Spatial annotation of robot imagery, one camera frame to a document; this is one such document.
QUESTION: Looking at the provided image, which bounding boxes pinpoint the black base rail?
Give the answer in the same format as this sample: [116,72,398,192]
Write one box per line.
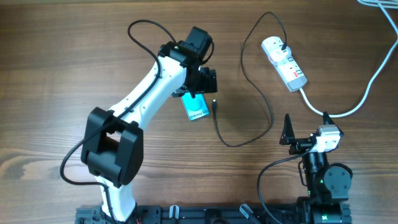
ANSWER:
[75,203,352,224]

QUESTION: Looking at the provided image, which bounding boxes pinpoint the white power strip cord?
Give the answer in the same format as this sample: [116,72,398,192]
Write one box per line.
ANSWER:
[298,2,398,119]

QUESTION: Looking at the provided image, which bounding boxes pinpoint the white cables at corner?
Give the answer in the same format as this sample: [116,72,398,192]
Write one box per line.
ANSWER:
[357,0,398,9]

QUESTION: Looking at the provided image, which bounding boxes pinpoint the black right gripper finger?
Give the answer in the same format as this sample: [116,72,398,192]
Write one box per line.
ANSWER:
[279,113,295,145]
[323,111,344,136]

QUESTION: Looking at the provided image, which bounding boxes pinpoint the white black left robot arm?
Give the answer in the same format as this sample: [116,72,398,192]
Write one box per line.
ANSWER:
[81,27,217,223]

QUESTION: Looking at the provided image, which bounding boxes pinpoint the blue screen Galaxy smartphone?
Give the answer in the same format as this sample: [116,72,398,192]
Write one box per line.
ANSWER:
[181,94,210,121]

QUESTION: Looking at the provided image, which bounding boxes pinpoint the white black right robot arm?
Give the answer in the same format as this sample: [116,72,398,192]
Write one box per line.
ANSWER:
[279,112,353,224]

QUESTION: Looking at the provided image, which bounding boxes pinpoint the black charger cable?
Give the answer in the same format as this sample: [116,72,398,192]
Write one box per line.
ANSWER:
[211,11,289,148]

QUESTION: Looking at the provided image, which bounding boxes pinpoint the white power strip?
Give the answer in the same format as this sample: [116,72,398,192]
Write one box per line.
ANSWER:
[261,36,307,92]

